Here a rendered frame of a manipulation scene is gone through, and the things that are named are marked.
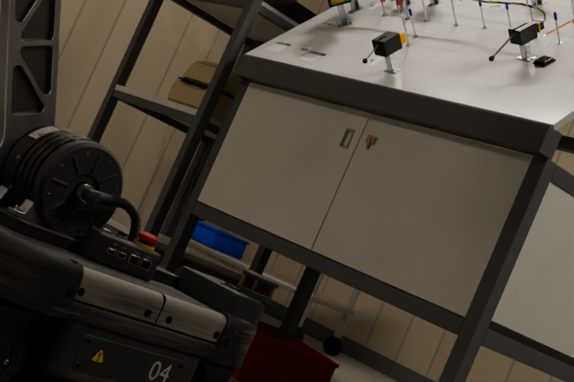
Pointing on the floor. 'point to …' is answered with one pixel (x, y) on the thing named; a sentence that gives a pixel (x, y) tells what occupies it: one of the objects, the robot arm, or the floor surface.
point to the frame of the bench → (470, 341)
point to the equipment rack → (224, 4)
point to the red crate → (283, 359)
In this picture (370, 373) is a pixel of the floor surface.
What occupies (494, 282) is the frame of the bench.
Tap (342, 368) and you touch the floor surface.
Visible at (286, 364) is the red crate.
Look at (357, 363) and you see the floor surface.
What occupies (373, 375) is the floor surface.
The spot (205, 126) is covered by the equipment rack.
